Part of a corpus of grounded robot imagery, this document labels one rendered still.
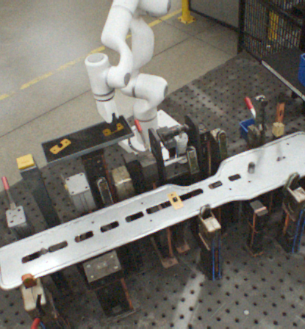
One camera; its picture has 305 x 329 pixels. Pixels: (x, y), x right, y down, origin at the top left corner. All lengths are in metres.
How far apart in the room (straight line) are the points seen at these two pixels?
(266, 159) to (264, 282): 0.50
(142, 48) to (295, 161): 0.81
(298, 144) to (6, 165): 2.39
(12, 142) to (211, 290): 2.45
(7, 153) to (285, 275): 2.54
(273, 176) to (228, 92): 1.01
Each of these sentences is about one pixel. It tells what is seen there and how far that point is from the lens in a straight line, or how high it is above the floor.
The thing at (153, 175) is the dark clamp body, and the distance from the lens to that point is 1.73.
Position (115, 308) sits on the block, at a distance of 1.73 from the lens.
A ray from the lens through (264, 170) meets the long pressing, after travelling 1.75.
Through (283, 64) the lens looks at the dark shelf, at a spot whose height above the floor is 1.03.
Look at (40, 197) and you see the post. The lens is 1.84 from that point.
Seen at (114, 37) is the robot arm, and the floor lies 1.53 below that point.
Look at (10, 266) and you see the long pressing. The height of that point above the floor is 1.00.
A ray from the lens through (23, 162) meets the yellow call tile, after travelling 1.72.
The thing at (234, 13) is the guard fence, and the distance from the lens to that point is 4.37.
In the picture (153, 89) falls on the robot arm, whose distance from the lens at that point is 1.95.
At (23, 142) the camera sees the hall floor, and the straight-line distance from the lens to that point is 3.70.
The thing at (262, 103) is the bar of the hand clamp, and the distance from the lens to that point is 1.73.
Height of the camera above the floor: 2.28
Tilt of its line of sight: 46 degrees down
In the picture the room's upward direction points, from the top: 9 degrees counter-clockwise
